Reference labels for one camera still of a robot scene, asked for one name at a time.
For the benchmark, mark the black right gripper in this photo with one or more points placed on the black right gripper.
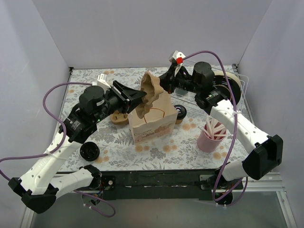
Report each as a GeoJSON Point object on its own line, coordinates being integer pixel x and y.
{"type": "Point", "coordinates": [170, 80]}

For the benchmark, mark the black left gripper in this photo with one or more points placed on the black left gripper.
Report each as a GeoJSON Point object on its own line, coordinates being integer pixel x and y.
{"type": "Point", "coordinates": [122, 94]}

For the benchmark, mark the single brown pulp cup carrier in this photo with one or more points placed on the single brown pulp cup carrier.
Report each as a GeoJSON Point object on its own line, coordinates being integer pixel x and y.
{"type": "Point", "coordinates": [150, 84]}

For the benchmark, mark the printed kraft paper bag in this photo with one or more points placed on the printed kraft paper bag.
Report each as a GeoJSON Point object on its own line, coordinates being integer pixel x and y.
{"type": "Point", "coordinates": [159, 122]}

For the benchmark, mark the black plastic cup lid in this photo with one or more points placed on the black plastic cup lid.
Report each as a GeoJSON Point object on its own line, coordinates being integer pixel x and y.
{"type": "Point", "coordinates": [181, 110]}

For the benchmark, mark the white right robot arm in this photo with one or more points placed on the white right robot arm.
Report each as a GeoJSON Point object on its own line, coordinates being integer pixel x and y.
{"type": "Point", "coordinates": [264, 151]}

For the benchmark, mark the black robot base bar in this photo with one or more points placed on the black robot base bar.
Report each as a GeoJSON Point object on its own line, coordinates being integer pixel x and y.
{"type": "Point", "coordinates": [158, 184]}

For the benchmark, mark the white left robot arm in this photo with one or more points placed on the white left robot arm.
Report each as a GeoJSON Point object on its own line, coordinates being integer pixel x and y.
{"type": "Point", "coordinates": [38, 187]}

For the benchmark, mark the dark teal ceramic cup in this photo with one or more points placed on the dark teal ceramic cup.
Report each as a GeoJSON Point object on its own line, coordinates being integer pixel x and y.
{"type": "Point", "coordinates": [181, 92]}

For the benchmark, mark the floral paper table mat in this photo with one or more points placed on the floral paper table mat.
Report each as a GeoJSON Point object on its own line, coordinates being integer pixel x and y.
{"type": "Point", "coordinates": [178, 150]}

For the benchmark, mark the stacked brown pulp cup carriers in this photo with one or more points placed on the stacked brown pulp cup carriers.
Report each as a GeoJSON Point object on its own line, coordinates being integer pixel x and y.
{"type": "Point", "coordinates": [118, 118]}

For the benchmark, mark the cream ceramic plate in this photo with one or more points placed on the cream ceramic plate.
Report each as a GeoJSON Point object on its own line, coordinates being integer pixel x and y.
{"type": "Point", "coordinates": [219, 79]}

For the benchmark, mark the stack of black cup lids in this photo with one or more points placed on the stack of black cup lids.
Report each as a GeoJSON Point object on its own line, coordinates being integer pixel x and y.
{"type": "Point", "coordinates": [89, 151]}

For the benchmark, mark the pink straw holder cup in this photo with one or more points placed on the pink straw holder cup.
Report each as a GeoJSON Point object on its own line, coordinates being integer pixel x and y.
{"type": "Point", "coordinates": [206, 144]}

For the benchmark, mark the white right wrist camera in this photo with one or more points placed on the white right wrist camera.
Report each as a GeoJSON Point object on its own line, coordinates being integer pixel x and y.
{"type": "Point", "coordinates": [176, 59]}

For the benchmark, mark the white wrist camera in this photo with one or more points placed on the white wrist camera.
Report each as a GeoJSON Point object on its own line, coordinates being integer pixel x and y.
{"type": "Point", "coordinates": [176, 59]}
{"type": "Point", "coordinates": [101, 82]}

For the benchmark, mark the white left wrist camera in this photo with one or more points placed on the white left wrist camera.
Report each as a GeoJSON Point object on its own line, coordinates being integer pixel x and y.
{"type": "Point", "coordinates": [101, 82]}

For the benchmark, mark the white wire dish rack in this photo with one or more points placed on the white wire dish rack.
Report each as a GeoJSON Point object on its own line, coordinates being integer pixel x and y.
{"type": "Point", "coordinates": [207, 95]}

